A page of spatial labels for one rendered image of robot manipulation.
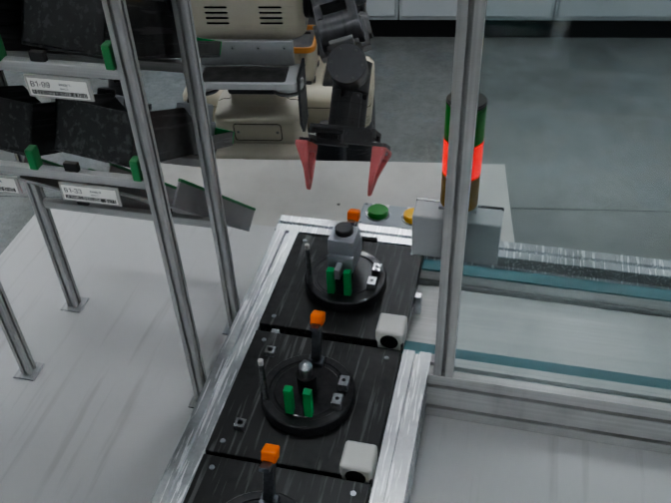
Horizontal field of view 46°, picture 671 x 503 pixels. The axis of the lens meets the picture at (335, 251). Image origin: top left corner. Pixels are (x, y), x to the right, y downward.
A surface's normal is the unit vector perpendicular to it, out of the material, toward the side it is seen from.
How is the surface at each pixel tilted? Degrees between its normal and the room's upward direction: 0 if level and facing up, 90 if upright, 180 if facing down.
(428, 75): 0
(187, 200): 90
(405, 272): 0
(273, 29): 98
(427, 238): 90
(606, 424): 90
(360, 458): 0
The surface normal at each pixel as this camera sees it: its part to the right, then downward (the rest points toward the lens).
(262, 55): -0.09, 0.65
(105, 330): -0.04, -0.76
